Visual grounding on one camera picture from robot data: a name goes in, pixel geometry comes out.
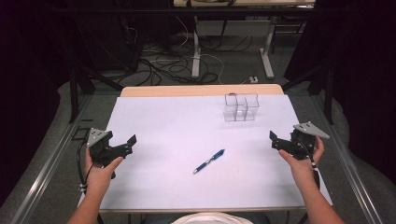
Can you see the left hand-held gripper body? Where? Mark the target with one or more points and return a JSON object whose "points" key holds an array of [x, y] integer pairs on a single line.
{"points": [[102, 149]]}

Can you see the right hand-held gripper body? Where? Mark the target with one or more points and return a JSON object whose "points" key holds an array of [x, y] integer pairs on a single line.
{"points": [[300, 146]]}

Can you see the person's right hand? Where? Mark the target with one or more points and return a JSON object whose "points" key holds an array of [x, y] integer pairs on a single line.
{"points": [[305, 169]]}

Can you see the person's left hand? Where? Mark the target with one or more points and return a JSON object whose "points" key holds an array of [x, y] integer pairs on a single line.
{"points": [[98, 177]]}

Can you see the clear acrylic pen holder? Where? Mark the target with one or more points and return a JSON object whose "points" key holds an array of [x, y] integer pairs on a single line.
{"points": [[241, 107]]}

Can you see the white table mat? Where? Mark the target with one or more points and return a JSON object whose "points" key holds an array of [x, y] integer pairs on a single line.
{"points": [[186, 130]]}

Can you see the white power plug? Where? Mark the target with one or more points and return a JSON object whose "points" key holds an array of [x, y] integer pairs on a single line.
{"points": [[253, 79]]}

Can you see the blue pen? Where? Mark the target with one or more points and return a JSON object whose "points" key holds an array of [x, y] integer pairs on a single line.
{"points": [[209, 160]]}

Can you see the black curtain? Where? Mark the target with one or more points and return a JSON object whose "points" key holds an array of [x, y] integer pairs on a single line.
{"points": [[364, 77], [28, 77]]}

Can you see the white desk leg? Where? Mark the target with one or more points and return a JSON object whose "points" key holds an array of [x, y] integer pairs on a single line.
{"points": [[195, 56]]}

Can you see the wooden background desk top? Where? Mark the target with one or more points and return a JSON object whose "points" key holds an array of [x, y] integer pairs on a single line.
{"points": [[249, 2]]}

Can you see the black metal crossbar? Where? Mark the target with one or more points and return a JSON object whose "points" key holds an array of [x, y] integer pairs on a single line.
{"points": [[186, 10]]}

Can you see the small black floor bracket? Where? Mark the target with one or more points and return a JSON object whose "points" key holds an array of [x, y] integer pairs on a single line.
{"points": [[81, 133]]}

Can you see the aluminium floor rail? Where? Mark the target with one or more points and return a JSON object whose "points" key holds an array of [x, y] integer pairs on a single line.
{"points": [[351, 174], [46, 171]]}

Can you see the black metal frame post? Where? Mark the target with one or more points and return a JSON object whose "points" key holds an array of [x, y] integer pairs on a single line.
{"points": [[328, 93], [73, 93]]}

